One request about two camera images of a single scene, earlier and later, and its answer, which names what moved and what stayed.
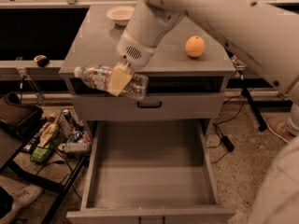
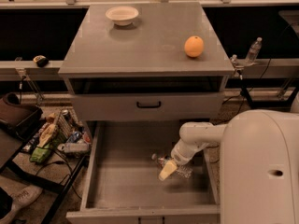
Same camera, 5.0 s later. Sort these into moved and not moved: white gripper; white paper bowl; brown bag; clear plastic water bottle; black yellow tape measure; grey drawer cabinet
Moved: white gripper; clear plastic water bottle
Not moved: black yellow tape measure; brown bag; grey drawer cabinet; white paper bowl
